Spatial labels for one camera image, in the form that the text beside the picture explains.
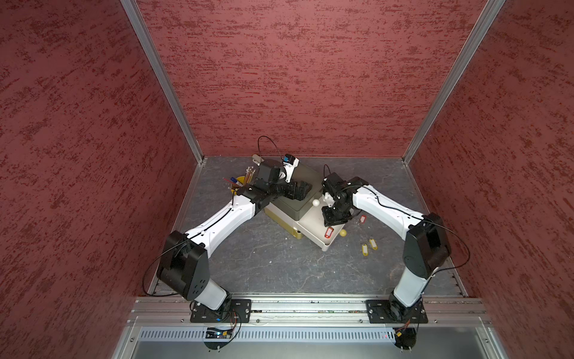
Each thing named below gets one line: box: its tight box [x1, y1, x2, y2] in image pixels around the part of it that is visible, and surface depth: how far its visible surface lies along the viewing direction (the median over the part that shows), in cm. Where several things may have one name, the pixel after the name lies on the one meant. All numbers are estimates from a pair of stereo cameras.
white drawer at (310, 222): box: [283, 196, 346, 252], surface depth 85 cm
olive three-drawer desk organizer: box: [263, 163, 344, 251], surface depth 84 cm
